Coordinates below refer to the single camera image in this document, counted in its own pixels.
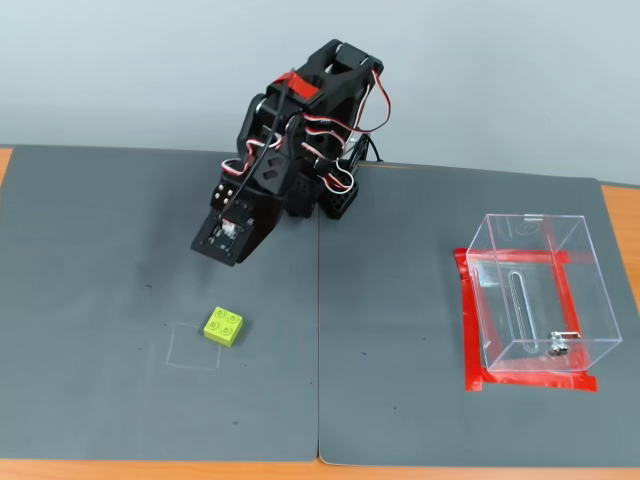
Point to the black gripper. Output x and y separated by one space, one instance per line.
260 231

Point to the green lego block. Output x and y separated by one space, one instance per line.
223 326

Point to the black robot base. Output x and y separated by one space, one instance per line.
340 200

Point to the red tape on arm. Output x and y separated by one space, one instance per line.
300 85

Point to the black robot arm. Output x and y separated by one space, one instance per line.
330 95

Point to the transparent plastic box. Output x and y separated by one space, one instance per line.
545 300

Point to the metal box latch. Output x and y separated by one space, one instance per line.
559 345

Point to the red tape strip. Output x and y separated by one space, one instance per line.
462 256
562 280
472 350
540 382

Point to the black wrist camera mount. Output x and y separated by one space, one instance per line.
220 240

